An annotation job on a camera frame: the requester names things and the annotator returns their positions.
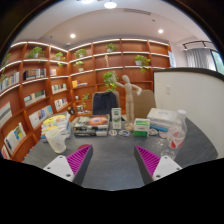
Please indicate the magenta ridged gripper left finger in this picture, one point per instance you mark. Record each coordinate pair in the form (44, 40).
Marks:
(72, 167)

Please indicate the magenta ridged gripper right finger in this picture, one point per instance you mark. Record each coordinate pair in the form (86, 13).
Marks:
(153, 167)

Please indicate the clear water bottle red label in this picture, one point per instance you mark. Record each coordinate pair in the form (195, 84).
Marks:
(175, 136)

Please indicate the clear plastic measuring cup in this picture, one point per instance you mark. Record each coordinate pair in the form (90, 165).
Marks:
(56, 141)

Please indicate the green white box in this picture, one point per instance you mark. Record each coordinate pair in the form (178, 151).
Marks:
(141, 127)

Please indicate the black box orange picture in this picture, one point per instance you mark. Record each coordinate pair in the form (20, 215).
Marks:
(94, 125)

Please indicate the yellow white packages pile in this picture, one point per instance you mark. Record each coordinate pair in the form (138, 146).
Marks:
(60, 121)

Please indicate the tall green white carton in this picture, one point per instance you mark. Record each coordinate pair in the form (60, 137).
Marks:
(116, 118)

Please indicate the dark blue office chair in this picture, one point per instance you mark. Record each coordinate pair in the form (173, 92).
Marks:
(104, 102)

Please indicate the wooden artist mannequin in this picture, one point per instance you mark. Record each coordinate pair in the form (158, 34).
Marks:
(128, 86)

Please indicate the white partition panel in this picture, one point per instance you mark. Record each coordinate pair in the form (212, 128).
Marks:
(200, 92)

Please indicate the hanging green potted plant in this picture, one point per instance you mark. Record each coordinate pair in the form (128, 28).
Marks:
(109, 79)

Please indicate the grey window curtain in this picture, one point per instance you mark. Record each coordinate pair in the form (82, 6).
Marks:
(200, 58)

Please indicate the wooden wall bookshelf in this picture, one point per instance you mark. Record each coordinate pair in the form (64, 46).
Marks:
(39, 78)

